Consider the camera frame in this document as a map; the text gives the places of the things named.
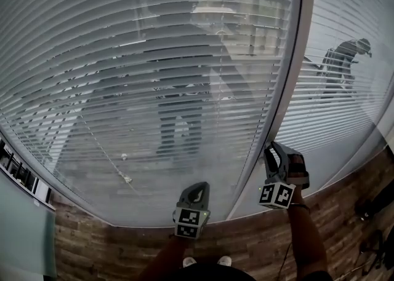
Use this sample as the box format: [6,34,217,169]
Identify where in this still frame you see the person's left forearm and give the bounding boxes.
[146,235,193,281]

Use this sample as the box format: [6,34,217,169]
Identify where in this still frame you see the black metal railing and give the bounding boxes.
[0,140,53,205]

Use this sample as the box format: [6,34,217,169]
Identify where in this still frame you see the person's black shorts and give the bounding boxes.
[172,263,256,281]

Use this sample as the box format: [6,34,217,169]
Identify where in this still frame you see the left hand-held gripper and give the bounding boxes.
[174,181,211,239]

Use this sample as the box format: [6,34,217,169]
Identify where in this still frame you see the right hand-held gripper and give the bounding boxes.
[259,141,310,210]

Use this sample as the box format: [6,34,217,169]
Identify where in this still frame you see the person's right hand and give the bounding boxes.
[288,153,308,178]

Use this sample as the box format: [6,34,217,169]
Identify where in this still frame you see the white window frame post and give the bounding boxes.
[226,0,316,221]

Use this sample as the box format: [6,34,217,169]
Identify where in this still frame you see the thin floor cable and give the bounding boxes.
[276,241,293,281]

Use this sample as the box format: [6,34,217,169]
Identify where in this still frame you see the person's right forearm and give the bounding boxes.
[287,192,329,277]

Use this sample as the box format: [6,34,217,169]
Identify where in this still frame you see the frosted glass door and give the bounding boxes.
[0,168,58,277]

